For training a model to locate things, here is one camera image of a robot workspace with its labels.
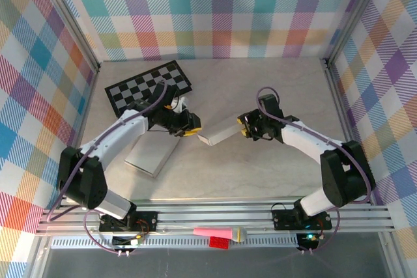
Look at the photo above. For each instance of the white cardboard paper box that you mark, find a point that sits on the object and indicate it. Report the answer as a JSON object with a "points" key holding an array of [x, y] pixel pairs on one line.
{"points": [[218, 134], [150, 157]]}

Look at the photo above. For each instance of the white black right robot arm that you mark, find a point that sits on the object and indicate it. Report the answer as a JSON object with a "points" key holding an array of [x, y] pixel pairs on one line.
{"points": [[303, 138]]}

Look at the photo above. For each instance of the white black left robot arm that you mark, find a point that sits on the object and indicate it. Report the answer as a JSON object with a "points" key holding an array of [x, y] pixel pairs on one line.
{"points": [[114, 134]]}

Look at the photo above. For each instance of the black white chessboard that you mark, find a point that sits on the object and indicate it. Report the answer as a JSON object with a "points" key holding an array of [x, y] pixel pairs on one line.
{"points": [[130, 90]]}

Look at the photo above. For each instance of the pink toy microphone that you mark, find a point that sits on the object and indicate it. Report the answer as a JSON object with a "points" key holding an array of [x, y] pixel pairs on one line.
{"points": [[211, 232]]}

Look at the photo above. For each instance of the red flat toy brick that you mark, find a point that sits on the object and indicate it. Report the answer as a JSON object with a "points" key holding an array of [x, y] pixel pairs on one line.
{"points": [[218, 243]]}

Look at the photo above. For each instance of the black controller board with connector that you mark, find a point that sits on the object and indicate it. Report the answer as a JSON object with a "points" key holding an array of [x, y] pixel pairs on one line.
{"points": [[127, 240], [307, 240]]}

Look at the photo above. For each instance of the aluminium side rail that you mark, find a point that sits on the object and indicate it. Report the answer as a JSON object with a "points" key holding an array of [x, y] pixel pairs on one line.
{"points": [[85, 112], [336, 95]]}

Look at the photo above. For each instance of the aluminium front frame rails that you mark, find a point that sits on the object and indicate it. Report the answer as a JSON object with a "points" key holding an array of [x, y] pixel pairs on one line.
{"points": [[211, 216]]}

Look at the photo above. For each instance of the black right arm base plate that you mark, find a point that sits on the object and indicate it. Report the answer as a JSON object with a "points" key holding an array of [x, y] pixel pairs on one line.
{"points": [[283, 221]]}

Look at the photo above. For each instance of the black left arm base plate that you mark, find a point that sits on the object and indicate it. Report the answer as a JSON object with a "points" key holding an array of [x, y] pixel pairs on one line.
{"points": [[150, 221]]}

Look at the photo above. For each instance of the aluminium frame post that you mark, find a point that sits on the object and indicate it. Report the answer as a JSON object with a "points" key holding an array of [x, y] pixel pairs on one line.
{"points": [[68, 21], [355, 14]]}

